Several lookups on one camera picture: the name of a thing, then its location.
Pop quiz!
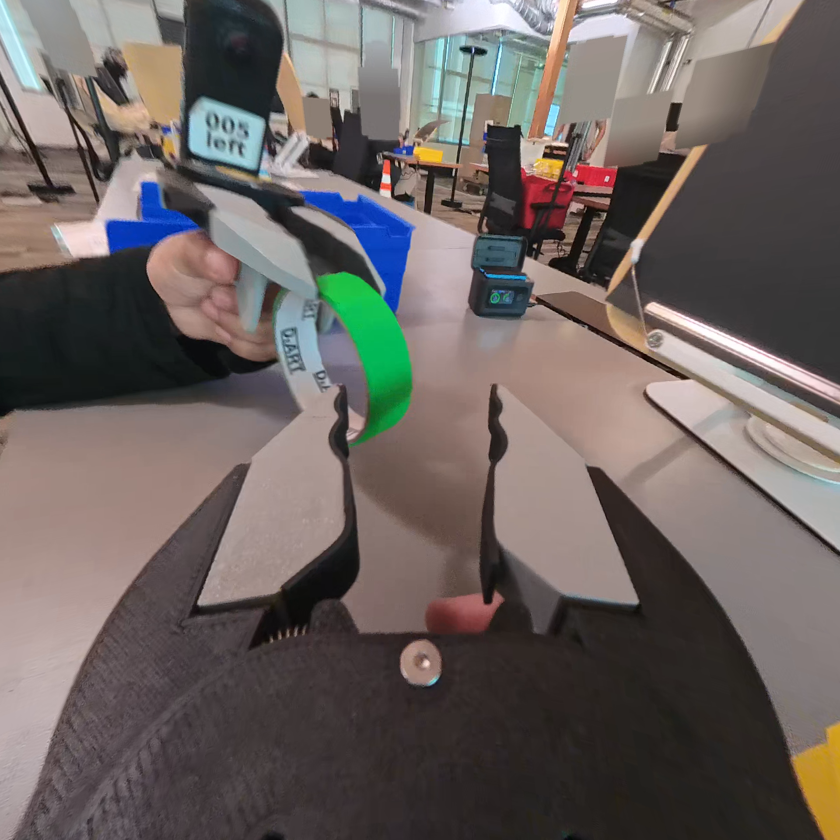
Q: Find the black monitor with wooden edge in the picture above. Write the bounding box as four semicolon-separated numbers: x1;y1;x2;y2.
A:
604;0;840;404

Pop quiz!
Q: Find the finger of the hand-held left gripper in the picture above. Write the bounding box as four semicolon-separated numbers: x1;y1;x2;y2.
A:
287;203;388;296
209;196;320;301

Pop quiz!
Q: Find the green tape roll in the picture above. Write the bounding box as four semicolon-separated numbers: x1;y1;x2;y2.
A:
271;271;414;447

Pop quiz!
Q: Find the thin retaining wire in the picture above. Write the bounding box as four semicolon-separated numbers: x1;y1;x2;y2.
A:
629;238;665;350

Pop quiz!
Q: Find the person's right hand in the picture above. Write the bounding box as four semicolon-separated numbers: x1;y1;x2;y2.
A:
425;592;506;635

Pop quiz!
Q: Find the person's left forearm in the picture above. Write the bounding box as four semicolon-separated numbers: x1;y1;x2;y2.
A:
0;246;280;417

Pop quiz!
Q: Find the white laptop stand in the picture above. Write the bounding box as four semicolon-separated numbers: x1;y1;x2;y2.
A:
268;131;311;175

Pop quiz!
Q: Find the blue plastic bin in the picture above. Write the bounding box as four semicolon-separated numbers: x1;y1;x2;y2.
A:
105;180;416;312

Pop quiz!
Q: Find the wooden background desk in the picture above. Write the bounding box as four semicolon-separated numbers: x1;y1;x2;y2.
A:
382;150;463;215

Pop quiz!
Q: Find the beige cardboard panel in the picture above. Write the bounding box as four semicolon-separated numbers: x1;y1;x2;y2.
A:
121;42;185;126

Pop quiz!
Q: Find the dark brown flat panel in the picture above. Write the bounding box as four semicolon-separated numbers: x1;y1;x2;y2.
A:
535;290;686;378

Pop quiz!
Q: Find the black charging case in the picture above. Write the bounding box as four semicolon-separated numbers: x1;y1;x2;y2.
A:
467;234;536;320

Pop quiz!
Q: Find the large black panel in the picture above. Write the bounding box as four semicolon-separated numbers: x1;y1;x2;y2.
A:
583;154;689;290

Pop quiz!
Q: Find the black office chair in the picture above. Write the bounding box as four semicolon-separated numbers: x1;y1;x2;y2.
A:
479;125;567;262

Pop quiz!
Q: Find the wooden post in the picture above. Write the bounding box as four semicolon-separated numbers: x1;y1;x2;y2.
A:
528;0;581;140

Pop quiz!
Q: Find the person's left hand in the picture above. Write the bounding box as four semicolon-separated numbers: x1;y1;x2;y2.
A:
146;230;280;363

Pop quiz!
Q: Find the yellow plastic bin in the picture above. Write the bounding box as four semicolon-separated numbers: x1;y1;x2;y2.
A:
791;725;840;840

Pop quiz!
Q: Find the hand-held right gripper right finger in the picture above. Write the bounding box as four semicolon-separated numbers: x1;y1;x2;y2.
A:
479;384;643;634

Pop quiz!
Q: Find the black tripod stand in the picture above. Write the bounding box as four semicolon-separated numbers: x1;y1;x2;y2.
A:
0;69;74;198

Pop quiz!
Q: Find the black floor lamp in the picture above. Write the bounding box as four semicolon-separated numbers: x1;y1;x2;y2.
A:
441;45;490;211

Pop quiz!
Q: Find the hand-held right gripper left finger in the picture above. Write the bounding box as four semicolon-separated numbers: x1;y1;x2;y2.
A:
196;384;362;611

